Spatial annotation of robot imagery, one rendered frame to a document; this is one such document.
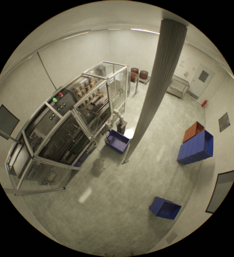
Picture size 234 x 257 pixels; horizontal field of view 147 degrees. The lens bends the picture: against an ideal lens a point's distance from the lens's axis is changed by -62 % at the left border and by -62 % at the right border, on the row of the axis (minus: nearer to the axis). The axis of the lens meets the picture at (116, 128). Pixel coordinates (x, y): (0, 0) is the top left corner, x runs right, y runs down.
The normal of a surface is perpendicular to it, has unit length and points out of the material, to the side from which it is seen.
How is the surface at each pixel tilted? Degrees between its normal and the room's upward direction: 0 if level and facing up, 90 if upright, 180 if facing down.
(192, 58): 90
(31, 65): 90
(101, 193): 0
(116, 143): 0
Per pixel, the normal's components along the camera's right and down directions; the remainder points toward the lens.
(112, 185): -0.03, -0.46
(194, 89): -0.56, 0.74
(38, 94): 0.83, 0.49
